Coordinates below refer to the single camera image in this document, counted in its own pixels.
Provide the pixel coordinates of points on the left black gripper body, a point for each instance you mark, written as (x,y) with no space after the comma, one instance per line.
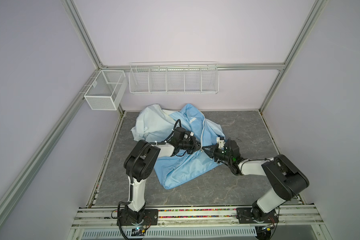
(189,145)

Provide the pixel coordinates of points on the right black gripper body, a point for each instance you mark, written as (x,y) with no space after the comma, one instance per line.
(220,155)

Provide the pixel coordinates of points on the light blue jacket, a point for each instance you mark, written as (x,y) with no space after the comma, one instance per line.
(155,124)

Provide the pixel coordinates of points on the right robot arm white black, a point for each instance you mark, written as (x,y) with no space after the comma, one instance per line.
(286,180)

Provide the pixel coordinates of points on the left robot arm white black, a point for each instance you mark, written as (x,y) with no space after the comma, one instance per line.
(141,161)

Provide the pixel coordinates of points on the small white mesh basket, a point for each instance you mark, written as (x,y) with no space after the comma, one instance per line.
(106,90)

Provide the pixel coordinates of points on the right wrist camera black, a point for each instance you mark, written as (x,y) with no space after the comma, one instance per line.
(229,143)

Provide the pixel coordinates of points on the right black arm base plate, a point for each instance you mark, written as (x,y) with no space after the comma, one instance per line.
(249,215)

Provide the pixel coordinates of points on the long white wire basket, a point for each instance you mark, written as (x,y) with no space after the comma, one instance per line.
(174,78)

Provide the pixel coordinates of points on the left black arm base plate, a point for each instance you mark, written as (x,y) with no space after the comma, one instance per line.
(143,217)

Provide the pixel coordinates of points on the aluminium front rail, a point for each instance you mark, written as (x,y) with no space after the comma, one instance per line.
(199,217)

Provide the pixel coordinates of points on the white slotted cable duct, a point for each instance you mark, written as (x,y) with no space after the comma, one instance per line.
(171,233)

